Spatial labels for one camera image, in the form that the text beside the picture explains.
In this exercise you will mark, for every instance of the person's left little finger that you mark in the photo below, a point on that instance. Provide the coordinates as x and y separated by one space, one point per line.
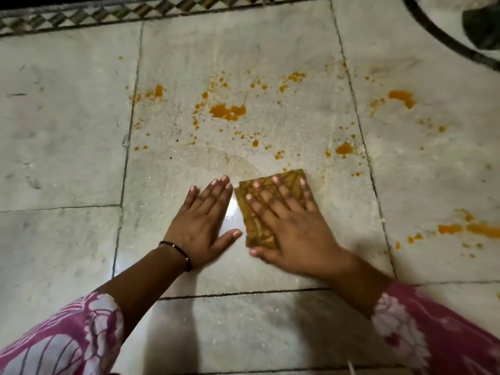
190 201

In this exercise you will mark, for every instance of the pink floral left sleeve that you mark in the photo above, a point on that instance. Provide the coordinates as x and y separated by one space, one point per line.
62 339

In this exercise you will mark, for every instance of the pink floral sleeve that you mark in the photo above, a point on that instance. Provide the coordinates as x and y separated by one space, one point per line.
433 335
62 339

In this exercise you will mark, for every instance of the person's right middle finger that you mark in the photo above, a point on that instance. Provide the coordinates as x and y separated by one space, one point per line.
267 199

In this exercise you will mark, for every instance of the dark rounded object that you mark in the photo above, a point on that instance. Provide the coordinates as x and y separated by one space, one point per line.
482 27

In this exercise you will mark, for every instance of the pink floral right sleeve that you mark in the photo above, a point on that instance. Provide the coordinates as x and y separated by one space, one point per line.
433 335

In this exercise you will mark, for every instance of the person's left thumb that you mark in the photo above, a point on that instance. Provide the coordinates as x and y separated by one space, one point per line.
229 238

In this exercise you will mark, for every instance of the person's right thumb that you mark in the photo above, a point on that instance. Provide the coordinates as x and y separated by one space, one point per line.
262 254

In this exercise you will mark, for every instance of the person's left middle finger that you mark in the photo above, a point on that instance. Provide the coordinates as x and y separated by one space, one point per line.
218 193

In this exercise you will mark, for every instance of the person's right little finger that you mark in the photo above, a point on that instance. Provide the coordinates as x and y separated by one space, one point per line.
307 197

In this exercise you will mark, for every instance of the orange sauce spill splatters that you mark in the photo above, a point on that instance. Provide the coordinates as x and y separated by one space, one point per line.
228 112

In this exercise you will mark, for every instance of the person's right forearm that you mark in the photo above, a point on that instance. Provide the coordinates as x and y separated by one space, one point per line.
361 287

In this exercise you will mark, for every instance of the yellow-brown cleaning cloth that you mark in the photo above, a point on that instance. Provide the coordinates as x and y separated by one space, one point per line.
256 230

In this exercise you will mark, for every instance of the person's left hand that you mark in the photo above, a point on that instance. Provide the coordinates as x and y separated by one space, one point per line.
197 230

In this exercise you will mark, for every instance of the person's right hand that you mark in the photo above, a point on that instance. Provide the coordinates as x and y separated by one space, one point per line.
299 240

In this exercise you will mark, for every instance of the person's left forearm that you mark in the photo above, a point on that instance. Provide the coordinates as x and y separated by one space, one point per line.
140 281

